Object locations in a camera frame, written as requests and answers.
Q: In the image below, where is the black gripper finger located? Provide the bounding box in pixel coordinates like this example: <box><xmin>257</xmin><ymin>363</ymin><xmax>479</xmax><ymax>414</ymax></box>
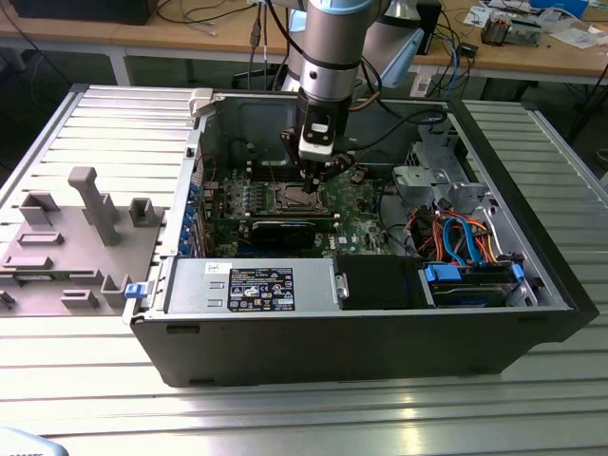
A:
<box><xmin>279</xmin><ymin>125</ymin><xmax>317</xmax><ymax>193</ymax></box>
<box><xmin>313</xmin><ymin>150</ymin><xmax>356</xmax><ymax>194</ymax></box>

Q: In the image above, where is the square silver CPU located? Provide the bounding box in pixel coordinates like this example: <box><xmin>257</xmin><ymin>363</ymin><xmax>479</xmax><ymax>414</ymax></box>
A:
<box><xmin>284</xmin><ymin>189</ymin><xmax>318</xmax><ymax>207</ymax></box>

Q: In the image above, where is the green motherboard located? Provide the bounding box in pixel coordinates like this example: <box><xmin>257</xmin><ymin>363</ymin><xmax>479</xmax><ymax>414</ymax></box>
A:
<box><xmin>201</xmin><ymin>163</ymin><xmax>396</xmax><ymax>260</ymax></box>

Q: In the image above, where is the black RAM stick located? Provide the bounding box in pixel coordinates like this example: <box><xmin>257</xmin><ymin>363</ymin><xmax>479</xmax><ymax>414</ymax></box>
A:
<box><xmin>250</xmin><ymin>212</ymin><xmax>336</xmax><ymax>234</ymax></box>

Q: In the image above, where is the silver metal drive cage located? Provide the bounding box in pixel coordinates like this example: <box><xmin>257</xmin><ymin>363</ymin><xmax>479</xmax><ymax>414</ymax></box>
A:
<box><xmin>391</xmin><ymin>116</ymin><xmax>495</xmax><ymax>215</ymax></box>

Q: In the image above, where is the black graphics card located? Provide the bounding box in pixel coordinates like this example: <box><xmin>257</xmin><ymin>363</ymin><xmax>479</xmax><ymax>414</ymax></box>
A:
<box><xmin>249</xmin><ymin>218</ymin><xmax>317</xmax><ymax>252</ymax></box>

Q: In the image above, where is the beige case latch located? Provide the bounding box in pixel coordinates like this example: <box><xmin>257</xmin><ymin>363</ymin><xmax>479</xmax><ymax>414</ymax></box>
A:
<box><xmin>188</xmin><ymin>88</ymin><xmax>215</xmax><ymax>119</ymax></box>

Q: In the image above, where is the black plastic fan shroud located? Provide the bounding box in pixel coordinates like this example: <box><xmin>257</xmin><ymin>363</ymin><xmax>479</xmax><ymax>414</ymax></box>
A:
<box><xmin>334</xmin><ymin>255</ymin><xmax>428</xmax><ymax>311</ymax></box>

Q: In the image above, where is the tall black box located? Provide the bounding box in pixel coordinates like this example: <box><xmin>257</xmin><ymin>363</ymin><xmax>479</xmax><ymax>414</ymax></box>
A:
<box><xmin>420</xmin><ymin>0</ymin><xmax>443</xmax><ymax>56</ymax></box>

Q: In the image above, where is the long wooden desk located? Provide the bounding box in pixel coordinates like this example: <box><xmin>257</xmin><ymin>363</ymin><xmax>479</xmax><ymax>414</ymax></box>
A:
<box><xmin>0</xmin><ymin>0</ymin><xmax>608</xmax><ymax>80</ymax></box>

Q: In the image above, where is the printed white paper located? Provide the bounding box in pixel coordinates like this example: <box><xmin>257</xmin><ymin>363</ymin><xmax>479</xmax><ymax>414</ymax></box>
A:
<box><xmin>464</xmin><ymin>5</ymin><xmax>491</xmax><ymax>29</ymax></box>

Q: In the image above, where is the grey power supply unit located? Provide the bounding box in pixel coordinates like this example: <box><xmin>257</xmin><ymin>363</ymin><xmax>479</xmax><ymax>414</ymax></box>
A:
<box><xmin>163</xmin><ymin>258</ymin><xmax>344</xmax><ymax>314</ymax></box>

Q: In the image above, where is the copper finned heat sink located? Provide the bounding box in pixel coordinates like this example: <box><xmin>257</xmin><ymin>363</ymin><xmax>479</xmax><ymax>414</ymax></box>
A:
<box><xmin>480</xmin><ymin>13</ymin><xmax>512</xmax><ymax>47</ymax></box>

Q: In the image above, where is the black open PC case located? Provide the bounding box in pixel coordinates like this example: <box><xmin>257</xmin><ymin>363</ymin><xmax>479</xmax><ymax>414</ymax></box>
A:
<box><xmin>122</xmin><ymin>87</ymin><xmax>600</xmax><ymax>389</ymax></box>

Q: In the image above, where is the hard disk in blue carrier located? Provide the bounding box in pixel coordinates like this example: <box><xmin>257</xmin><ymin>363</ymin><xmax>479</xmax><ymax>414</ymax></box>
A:
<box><xmin>420</xmin><ymin>262</ymin><xmax>524</xmax><ymax>309</ymax></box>

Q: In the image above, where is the grey metal drive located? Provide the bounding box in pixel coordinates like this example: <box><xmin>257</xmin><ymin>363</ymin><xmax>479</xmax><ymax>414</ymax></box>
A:
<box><xmin>507</xmin><ymin>17</ymin><xmax>543</xmax><ymax>48</ymax></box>

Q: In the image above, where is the grey plastic parts rack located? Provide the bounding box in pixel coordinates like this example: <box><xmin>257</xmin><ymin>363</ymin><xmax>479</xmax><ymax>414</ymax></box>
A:
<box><xmin>0</xmin><ymin>165</ymin><xmax>168</xmax><ymax>318</ymax></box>

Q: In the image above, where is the white paper sheet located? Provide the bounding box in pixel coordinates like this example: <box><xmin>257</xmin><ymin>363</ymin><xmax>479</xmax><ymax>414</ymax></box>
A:
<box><xmin>555</xmin><ymin>26</ymin><xmax>608</xmax><ymax>49</ymax></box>

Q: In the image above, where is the blue cardboard box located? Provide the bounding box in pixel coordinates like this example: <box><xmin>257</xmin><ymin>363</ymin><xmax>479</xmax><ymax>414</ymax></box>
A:
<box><xmin>529</xmin><ymin>0</ymin><xmax>590</xmax><ymax>15</ymax></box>

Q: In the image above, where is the wide black box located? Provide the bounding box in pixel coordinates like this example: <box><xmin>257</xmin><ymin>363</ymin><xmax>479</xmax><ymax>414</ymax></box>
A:
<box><xmin>9</xmin><ymin>0</ymin><xmax>151</xmax><ymax>26</ymax></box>

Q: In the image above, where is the white rounded device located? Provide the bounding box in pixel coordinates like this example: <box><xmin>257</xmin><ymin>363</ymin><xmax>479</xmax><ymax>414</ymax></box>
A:
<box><xmin>0</xmin><ymin>427</ymin><xmax>66</xmax><ymax>456</ymax></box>

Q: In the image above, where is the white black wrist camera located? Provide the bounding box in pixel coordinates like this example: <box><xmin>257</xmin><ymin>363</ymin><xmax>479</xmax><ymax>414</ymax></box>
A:
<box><xmin>297</xmin><ymin>104</ymin><xmax>337</xmax><ymax>161</ymax></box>

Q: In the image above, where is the thick black camera cable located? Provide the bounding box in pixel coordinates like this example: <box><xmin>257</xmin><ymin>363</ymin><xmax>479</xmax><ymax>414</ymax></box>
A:
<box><xmin>342</xmin><ymin>109</ymin><xmax>450</xmax><ymax>152</ymax></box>

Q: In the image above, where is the red wire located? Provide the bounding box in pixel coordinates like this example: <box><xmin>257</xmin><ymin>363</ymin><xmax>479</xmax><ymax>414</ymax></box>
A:
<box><xmin>408</xmin><ymin>212</ymin><xmax>446</xmax><ymax>258</ymax></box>

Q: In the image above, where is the blue flat wire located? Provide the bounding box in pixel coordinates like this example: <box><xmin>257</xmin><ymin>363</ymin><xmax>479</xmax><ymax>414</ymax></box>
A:
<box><xmin>440</xmin><ymin>214</ymin><xmax>482</xmax><ymax>267</ymax></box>

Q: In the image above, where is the orange wire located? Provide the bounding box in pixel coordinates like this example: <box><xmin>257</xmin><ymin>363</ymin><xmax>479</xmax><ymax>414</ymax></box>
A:
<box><xmin>467</xmin><ymin>217</ymin><xmax>501</xmax><ymax>266</ymax></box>

